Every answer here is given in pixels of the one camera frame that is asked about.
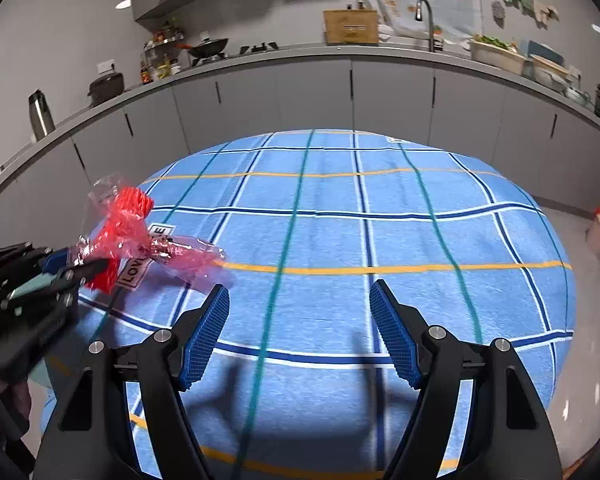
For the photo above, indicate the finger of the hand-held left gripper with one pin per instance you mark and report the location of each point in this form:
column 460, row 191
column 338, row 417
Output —
column 92, row 266
column 57, row 262

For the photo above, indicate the red mesh net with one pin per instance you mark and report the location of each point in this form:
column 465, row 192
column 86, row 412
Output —
column 125, row 210

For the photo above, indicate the black kitchen faucet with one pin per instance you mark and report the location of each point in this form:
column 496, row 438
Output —
column 431, row 25

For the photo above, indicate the black wok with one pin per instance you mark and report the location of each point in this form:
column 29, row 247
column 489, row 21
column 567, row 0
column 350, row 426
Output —
column 207, row 49

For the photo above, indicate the basin with green vegetables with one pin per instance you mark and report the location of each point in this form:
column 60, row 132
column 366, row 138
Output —
column 497, row 57

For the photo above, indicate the clear plastic bag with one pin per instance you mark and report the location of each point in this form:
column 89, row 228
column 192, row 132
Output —
column 195, row 260

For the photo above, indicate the stack of bowls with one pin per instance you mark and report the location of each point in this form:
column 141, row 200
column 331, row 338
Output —
column 555, row 77

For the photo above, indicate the black rice cooker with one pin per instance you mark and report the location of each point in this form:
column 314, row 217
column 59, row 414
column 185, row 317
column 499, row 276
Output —
column 106, row 90

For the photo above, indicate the hanging grey scrubber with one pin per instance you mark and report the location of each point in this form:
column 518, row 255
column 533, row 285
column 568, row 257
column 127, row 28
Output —
column 498, row 14

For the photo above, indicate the steel thermos jug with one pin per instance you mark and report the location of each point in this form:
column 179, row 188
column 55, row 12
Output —
column 41, row 117

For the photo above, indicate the wooden knife block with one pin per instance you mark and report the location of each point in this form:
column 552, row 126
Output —
column 350, row 25

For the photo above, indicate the dark sauce bottle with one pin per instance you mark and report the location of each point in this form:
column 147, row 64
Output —
column 145, row 75

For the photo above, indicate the white wall outlet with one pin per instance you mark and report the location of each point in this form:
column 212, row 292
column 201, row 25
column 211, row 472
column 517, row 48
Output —
column 106, row 66

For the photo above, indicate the grey kitchen base cabinets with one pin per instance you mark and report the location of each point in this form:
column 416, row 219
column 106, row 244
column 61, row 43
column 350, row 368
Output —
column 305, row 95

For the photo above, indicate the gas stove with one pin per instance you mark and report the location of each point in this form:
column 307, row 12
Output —
column 255, row 51

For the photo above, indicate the blue plaid tablecloth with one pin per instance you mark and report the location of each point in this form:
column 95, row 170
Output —
column 330, row 220

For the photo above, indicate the hanging dish cloths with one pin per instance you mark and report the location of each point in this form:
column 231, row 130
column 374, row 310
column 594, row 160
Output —
column 525, row 2

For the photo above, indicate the corner spice rack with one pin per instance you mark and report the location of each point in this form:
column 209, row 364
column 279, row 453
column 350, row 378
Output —
column 162, row 55

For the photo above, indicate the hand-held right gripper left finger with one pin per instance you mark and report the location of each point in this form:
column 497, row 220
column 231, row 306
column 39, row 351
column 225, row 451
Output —
column 205, row 340

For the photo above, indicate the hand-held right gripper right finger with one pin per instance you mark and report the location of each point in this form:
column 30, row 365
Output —
column 395, row 340

